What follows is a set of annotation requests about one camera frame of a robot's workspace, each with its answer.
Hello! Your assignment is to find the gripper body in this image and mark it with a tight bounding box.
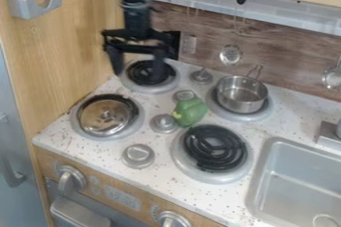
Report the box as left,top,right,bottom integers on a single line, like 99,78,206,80
100,28,183,62

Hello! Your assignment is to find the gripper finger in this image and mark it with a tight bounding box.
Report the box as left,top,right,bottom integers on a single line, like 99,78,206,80
105,45,129,77
149,53,170,79

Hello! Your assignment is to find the silver pan lid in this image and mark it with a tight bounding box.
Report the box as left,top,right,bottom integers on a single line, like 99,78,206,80
76,95,141,137

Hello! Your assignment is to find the green toy pepper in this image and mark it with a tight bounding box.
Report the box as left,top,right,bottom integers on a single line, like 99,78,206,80
171,97,211,128

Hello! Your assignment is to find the silver hanging strainer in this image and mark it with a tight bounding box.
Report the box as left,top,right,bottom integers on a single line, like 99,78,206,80
218,5,245,67

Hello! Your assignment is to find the silver pot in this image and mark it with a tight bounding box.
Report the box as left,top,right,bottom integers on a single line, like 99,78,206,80
214,64,271,115

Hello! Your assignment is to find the toy stove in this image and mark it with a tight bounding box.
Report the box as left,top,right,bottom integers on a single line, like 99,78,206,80
68,59,276,185

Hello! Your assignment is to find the toy sink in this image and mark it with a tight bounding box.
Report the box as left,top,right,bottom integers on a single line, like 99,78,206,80
243,136,341,227

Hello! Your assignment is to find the tap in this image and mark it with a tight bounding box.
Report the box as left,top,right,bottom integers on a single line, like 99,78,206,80
312,116,341,149

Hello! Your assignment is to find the white wall socket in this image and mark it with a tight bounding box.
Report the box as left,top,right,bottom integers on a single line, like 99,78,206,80
179,34,199,56

